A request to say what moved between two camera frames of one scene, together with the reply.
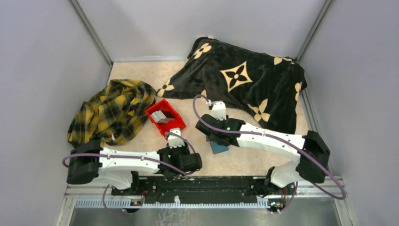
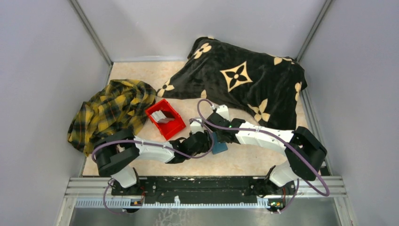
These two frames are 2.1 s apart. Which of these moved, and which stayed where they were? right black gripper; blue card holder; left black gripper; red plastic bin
Moved: left black gripper
Stayed: right black gripper; red plastic bin; blue card holder
